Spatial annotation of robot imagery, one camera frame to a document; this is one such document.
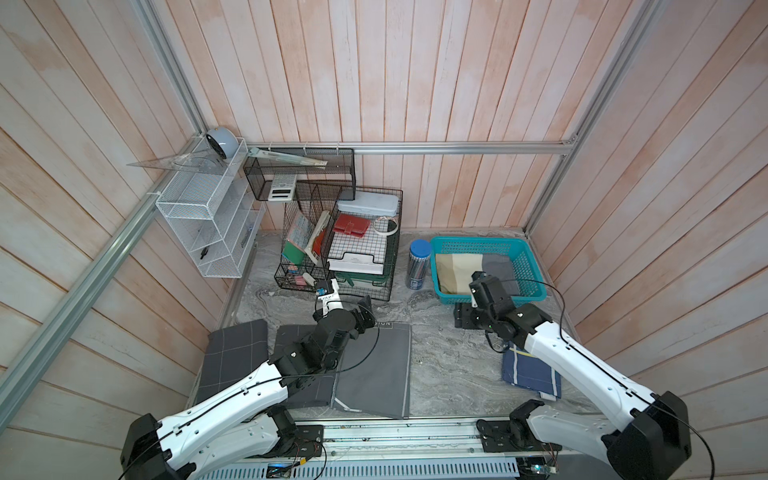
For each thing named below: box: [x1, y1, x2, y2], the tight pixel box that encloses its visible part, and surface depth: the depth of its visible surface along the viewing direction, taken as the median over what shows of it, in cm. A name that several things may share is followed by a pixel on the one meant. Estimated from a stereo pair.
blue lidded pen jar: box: [407, 239, 432, 291], surface depth 95 cm
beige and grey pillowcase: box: [436, 253, 520, 296], surface depth 109 cm
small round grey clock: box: [206, 126, 239, 159], surface depth 85 cm
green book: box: [282, 240, 305, 265], surface depth 104 cm
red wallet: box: [332, 213, 371, 238], surface depth 94 cm
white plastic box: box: [337, 191, 399, 217], surface depth 98 cm
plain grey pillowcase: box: [331, 323, 412, 419], surface depth 83 cm
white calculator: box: [268, 174, 297, 201], surface depth 100 cm
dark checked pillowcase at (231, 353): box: [196, 319, 269, 404], surface depth 91 cm
